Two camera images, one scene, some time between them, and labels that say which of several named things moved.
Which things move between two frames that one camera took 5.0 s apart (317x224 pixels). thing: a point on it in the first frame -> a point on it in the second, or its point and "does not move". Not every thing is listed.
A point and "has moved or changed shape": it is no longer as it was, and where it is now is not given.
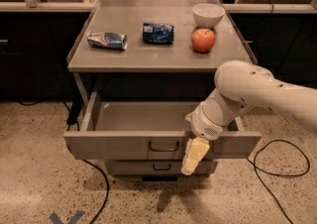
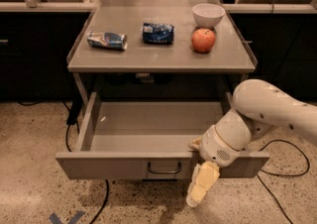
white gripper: x=203 y=125 -> x=216 y=149
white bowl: x=207 y=15 does not move
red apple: x=203 y=40 does not move
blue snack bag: x=158 y=33 does not move
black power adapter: x=74 y=111 does not move
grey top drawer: x=149 y=130 has moved or changed shape
